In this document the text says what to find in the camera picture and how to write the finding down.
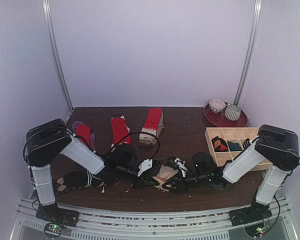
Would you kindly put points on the red purple sock far left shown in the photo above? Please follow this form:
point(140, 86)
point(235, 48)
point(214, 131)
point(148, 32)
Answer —
point(84, 134)

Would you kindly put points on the white patterned bowl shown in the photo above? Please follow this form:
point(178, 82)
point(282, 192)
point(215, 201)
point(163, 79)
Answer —
point(216, 105)

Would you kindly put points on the aluminium corner post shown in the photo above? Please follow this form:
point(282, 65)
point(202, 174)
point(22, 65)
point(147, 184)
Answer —
point(56, 56)
point(251, 48)

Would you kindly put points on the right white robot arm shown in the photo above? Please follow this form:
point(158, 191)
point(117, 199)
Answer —
point(276, 145)

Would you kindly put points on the beige striped maroon sock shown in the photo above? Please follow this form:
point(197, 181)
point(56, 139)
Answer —
point(163, 175)

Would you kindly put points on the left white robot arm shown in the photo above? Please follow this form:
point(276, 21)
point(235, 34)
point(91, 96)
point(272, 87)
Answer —
point(47, 141)

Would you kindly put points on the red sock centre left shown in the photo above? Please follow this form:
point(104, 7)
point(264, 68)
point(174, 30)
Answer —
point(119, 130)

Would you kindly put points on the grey striped cup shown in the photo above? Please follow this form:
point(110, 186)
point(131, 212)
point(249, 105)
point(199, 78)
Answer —
point(232, 112)

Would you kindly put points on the black argyle rolled sock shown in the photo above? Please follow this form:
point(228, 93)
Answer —
point(219, 144)

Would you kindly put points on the right aluminium corner post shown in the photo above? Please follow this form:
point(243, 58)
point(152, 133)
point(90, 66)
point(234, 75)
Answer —
point(251, 48)

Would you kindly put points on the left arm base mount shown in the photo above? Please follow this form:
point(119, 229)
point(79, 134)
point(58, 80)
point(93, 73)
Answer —
point(57, 219)

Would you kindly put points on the left aluminium corner post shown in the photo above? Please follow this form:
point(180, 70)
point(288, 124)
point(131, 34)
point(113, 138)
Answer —
point(56, 56)

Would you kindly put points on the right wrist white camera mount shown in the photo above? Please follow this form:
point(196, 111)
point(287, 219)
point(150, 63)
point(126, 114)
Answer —
point(181, 166)

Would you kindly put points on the red beige sock centre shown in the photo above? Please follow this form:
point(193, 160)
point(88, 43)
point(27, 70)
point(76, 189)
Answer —
point(152, 128)

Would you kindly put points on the black sock three white stripes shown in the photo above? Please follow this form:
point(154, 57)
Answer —
point(85, 178)

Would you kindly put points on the wooden compartment box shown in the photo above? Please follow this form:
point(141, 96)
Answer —
point(228, 134)

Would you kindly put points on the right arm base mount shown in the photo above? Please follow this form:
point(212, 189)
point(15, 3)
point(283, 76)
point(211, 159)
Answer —
point(253, 218)

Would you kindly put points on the teal rolled sock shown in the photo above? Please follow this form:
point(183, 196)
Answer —
point(234, 146)

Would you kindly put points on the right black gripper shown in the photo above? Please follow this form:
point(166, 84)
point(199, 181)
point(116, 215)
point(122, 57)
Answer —
point(176, 181)

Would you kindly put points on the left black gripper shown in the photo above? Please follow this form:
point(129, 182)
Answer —
point(146, 176)

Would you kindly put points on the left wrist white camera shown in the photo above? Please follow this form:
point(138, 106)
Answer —
point(144, 166)

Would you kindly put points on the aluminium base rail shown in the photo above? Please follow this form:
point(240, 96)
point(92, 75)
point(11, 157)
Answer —
point(97, 224)

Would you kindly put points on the red round plate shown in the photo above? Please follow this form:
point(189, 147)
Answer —
point(219, 119)

